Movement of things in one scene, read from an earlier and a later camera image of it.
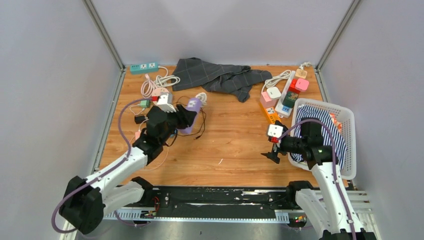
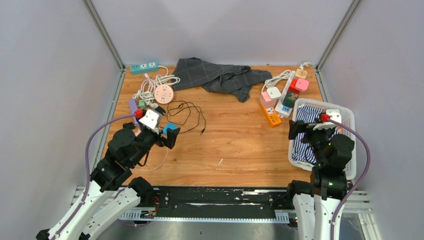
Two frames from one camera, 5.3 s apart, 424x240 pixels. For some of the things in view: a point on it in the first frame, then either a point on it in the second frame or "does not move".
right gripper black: x=273 y=154 to x=296 y=127
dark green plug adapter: x=290 y=99 does not move
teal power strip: x=144 y=68 does not move
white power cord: x=166 y=80 does not move
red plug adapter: x=292 y=88 does not move
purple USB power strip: x=194 y=104 to x=133 y=108
